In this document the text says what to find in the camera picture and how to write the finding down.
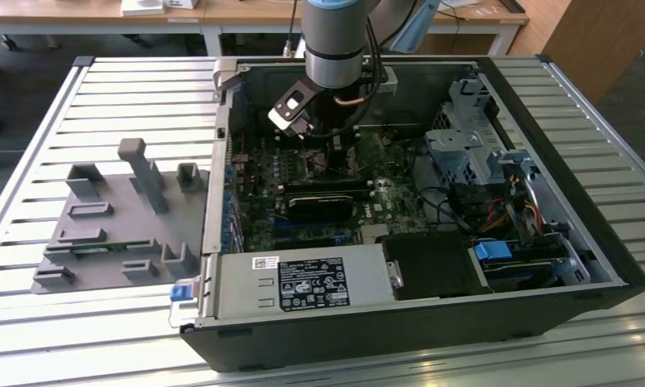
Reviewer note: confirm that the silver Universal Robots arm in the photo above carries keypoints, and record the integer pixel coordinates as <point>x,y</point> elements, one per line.
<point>336,40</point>

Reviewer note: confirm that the CPU socket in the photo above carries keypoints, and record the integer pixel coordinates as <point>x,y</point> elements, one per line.
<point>314,171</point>

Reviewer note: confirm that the black RAM slot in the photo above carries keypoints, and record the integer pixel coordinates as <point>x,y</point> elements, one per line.
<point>328,184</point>
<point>328,187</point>
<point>328,190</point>

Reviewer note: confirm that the blue expansion slot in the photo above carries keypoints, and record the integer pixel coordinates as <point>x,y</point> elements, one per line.
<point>341,240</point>

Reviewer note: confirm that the black graphics card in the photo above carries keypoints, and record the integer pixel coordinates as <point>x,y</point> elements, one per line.
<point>320,207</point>

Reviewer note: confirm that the green motherboard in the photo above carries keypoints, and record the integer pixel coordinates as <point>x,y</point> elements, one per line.
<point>392,201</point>

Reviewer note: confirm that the silver metal drive cage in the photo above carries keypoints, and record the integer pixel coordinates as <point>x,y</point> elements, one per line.
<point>462,141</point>

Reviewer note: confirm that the pale blue teach pendant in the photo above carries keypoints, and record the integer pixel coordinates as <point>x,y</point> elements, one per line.
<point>413,28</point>

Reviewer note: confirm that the silver chipset heatsink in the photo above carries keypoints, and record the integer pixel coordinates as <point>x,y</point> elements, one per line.
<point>374,232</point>

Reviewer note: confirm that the white paper sheet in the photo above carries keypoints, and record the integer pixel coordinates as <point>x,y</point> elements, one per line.
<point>457,3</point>

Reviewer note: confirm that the small white box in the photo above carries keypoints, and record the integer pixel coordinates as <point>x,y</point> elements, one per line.
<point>181,3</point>

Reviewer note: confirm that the black plastic shroud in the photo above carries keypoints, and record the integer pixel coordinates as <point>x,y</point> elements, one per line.
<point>429,266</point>

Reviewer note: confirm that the silver power supply unit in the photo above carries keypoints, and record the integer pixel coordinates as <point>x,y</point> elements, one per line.
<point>301,282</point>

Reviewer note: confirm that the blue disk carrier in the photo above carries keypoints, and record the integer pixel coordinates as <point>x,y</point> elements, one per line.
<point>492,252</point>

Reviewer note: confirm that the grey parts rack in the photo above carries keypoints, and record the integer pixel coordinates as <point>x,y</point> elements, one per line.
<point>112,225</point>

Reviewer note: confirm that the wooden cabinet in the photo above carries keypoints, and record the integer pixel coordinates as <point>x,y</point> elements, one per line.
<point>596,40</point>

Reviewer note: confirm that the black hard disk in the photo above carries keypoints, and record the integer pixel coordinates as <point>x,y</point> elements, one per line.
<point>521,274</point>

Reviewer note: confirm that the blue case latch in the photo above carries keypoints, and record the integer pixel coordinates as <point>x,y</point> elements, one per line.
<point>180,292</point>

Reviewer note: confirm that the green RAM stick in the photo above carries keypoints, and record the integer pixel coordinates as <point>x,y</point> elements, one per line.
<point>112,246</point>

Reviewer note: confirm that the black PC case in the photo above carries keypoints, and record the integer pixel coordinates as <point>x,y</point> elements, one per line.
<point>408,342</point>

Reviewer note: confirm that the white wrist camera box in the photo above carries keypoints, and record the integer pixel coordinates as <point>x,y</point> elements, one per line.
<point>292,102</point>

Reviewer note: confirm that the wooden desk white frame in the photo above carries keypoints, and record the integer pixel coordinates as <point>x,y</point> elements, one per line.
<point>85,18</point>
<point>246,18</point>

